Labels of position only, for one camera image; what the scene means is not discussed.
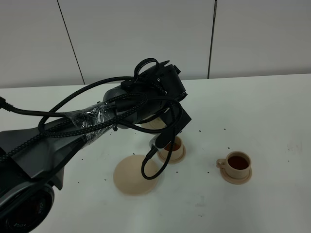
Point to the beige teacup right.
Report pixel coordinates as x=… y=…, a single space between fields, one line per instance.
x=237 y=164

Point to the beige saucer left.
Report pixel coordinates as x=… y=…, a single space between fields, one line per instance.
x=176 y=155

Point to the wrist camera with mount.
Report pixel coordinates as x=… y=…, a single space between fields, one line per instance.
x=161 y=140

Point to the beige teacup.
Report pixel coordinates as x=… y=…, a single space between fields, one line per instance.
x=177 y=143
x=237 y=164

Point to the beige saucer right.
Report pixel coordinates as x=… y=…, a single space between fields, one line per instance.
x=235 y=181

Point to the beige teapot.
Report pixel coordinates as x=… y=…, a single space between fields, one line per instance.
x=155 y=124

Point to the beige teacup left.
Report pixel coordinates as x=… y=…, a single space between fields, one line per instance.
x=177 y=143

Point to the beige teapot saucer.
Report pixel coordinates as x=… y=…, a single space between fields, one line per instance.
x=128 y=179

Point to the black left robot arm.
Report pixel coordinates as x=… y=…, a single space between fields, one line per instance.
x=32 y=160

